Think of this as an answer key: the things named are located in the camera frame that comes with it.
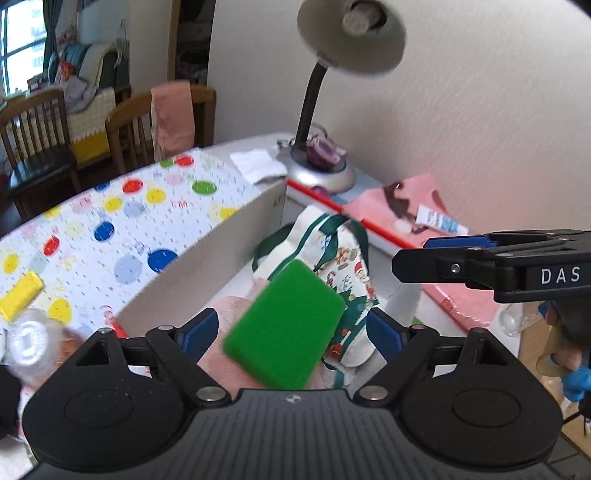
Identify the white tube with blue print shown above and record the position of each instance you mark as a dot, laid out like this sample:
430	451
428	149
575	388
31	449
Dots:
441	220

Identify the wooden chair with towel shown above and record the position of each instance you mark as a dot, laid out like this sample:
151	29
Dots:
129	134

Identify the yellow sponge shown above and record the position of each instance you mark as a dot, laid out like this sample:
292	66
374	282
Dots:
21	295

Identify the person's right hand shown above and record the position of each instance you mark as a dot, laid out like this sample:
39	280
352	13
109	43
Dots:
570	364

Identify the pink plastic bag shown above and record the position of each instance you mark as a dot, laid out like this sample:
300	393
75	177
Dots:
369	203

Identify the white paper tissue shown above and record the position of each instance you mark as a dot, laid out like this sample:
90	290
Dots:
256	166

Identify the sofa with crochet blanket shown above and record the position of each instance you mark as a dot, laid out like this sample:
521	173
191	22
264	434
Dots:
92	110

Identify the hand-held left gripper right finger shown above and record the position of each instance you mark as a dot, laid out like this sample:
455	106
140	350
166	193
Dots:
383	332

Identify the balloon print tablecloth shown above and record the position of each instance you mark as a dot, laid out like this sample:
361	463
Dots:
138	221

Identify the wooden chair with dark seat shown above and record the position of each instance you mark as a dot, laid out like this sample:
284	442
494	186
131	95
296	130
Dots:
39	157

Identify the wooden door frame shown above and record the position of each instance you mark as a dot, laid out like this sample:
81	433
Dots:
174	41

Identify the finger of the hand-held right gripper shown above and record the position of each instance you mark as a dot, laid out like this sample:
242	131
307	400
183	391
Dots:
457	242
443	267

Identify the red cardboard box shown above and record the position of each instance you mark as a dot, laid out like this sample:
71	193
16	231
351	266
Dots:
207	258

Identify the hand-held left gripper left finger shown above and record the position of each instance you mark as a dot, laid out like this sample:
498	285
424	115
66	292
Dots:
203	330

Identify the grey desk lamp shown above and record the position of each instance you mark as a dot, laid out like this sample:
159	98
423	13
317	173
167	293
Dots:
318	170

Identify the large window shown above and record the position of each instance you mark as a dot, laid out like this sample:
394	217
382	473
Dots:
14	46

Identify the pink towel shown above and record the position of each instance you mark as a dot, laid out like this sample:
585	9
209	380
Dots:
173	117

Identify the green sponge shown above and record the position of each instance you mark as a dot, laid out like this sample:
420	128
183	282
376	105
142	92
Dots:
286	323

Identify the clear glass jar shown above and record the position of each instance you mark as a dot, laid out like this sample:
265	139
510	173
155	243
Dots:
512	318

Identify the purple round lid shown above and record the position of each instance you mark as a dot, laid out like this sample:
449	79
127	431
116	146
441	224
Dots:
323	152

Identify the tea bottle with white cap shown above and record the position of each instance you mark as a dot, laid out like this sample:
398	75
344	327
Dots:
32	341

